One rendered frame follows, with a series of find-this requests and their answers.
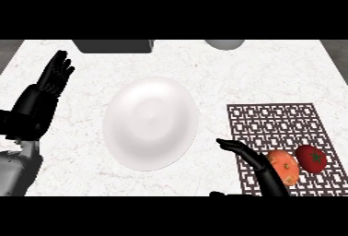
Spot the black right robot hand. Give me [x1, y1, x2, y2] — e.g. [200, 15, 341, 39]
[207, 138, 290, 197]

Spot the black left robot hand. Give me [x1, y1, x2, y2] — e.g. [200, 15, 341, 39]
[0, 50, 76, 142]

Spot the orange squash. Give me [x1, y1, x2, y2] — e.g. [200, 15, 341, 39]
[265, 149, 302, 187]

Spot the dark patterned placemat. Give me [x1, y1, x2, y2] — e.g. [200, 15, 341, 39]
[225, 102, 348, 197]

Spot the white plate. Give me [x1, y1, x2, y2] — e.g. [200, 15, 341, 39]
[101, 76, 200, 171]

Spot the red tomato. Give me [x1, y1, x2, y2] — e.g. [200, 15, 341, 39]
[294, 145, 328, 174]

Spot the dark grey box appliance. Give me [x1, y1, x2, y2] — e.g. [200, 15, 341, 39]
[72, 39, 154, 54]

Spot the grey round bowl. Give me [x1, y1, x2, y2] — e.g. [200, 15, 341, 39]
[203, 39, 246, 51]

